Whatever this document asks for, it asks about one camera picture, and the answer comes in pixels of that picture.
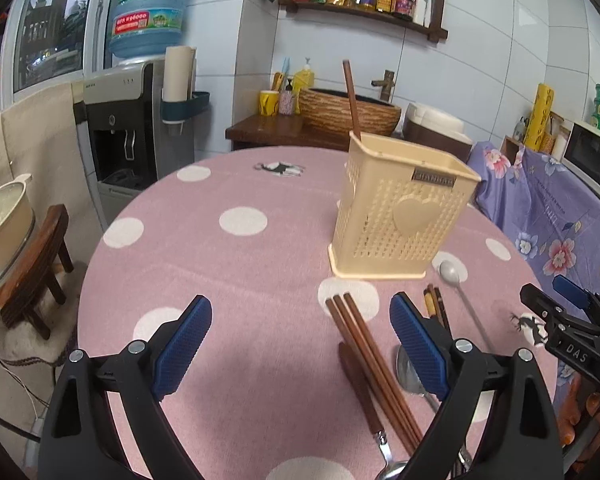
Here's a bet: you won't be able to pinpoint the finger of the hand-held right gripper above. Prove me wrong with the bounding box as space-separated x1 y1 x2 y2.
552 275 600 328
519 283 571 333

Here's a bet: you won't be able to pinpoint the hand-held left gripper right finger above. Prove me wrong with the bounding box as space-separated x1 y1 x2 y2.
389 292 566 480

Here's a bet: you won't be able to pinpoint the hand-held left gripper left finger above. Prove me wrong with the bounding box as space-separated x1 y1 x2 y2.
39 294 213 480

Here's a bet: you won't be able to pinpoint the brown wooden chopstick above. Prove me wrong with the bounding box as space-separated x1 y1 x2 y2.
343 292 425 442
325 299 415 457
333 295 421 450
342 59 362 137

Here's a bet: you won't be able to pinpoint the beige perforated utensil holder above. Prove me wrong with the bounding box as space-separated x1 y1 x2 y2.
328 131 482 279

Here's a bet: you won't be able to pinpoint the person's right hand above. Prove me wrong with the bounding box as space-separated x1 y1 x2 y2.
560 376 600 453

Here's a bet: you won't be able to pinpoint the purple floral cloth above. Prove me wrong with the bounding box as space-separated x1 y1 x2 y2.
466 141 600 413

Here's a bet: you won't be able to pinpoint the pink polka dot tablecloth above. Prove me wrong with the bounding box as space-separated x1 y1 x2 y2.
77 146 563 480

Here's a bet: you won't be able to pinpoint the white microwave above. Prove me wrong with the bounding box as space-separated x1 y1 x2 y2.
562 120 600 199

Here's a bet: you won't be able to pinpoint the dark wooden stool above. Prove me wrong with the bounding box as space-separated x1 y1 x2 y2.
0 203 75 341

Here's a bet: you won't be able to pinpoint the yellow plastic roll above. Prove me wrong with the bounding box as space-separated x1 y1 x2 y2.
523 83 556 152

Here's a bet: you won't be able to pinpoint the white power strip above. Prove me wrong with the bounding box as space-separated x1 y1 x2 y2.
24 416 47 470

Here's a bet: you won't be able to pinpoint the brown and white rice cooker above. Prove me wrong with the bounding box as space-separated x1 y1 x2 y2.
402 102 474 164

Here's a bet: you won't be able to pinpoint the cream strainer pot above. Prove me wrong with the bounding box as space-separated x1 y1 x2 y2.
0 173 36 297

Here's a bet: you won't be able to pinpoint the grey water dispenser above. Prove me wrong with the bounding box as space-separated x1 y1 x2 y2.
72 59 197 235

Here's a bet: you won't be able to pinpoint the dark wooden counter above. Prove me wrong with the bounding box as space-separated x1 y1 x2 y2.
225 113 406 152

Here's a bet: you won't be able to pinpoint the beige cloth cover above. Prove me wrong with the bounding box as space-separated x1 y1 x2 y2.
0 80 108 281

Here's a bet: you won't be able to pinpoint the yellow cup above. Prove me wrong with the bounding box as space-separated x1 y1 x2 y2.
259 90 281 118

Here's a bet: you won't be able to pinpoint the brown woven-look basin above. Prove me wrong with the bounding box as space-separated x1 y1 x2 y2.
298 87 404 137

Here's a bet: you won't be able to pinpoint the pink dotted pump bottle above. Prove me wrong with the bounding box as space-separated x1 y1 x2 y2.
278 79 297 116

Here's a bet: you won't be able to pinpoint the bronze faucet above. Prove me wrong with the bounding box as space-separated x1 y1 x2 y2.
370 69 396 102

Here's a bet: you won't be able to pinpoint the beige paper roll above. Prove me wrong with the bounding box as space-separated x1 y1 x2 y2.
161 45 197 104

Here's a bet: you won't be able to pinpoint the toothbrushes in cup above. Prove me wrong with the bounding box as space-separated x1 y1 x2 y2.
271 57 291 92

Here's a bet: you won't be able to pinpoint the yellow soap pump bottle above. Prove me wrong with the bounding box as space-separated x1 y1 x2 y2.
292 57 315 111

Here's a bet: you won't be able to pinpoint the blue water bottle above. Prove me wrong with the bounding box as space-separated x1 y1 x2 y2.
108 0 196 60

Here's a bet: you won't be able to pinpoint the window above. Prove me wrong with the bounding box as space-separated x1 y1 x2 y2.
11 0 107 94

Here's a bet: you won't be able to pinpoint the wooden-handled metal spoon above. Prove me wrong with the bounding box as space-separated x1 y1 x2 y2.
337 341 408 480

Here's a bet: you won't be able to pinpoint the long-handled metal spoon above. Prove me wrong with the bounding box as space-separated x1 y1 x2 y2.
439 260 495 352

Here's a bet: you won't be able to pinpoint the dark wooden wall shelf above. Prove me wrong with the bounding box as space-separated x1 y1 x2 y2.
278 0 455 43

